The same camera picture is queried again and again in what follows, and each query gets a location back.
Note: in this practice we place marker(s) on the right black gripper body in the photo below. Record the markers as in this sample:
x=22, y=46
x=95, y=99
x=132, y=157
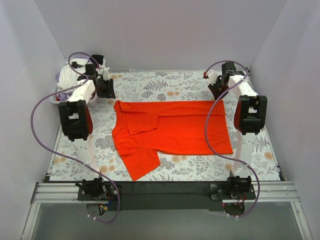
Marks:
x=217, y=88

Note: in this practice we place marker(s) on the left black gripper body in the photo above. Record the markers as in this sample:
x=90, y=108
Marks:
x=105, y=88

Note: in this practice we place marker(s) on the orange t shirt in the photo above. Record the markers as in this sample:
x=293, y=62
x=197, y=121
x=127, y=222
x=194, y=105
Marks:
x=143, y=129

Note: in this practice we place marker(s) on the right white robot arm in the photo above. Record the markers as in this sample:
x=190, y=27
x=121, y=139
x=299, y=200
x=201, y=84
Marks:
x=249, y=119

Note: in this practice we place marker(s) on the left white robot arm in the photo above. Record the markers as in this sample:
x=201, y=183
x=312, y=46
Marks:
x=77, y=124

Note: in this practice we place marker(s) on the black garment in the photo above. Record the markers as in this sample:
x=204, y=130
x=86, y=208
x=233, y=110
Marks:
x=97, y=59

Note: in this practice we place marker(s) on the white t shirt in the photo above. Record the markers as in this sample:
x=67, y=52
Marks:
x=67, y=78

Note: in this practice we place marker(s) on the white laundry basket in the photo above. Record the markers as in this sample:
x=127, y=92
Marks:
x=83, y=91

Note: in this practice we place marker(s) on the purple garment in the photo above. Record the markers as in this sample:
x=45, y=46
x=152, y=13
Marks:
x=64, y=96

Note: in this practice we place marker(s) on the floral table mat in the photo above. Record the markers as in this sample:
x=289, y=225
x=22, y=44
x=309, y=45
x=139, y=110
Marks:
x=148, y=87

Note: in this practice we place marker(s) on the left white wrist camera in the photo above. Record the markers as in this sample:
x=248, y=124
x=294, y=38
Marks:
x=104, y=71

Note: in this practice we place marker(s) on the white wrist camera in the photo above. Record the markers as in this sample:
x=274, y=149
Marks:
x=211, y=76
x=104, y=71

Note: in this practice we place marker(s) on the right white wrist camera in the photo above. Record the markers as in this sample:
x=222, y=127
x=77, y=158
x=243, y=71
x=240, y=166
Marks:
x=211, y=76

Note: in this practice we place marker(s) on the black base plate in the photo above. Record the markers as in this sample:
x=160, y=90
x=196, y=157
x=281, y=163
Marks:
x=163, y=195

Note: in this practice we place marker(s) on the aluminium frame rail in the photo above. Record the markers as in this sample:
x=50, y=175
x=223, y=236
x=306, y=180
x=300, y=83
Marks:
x=55, y=193

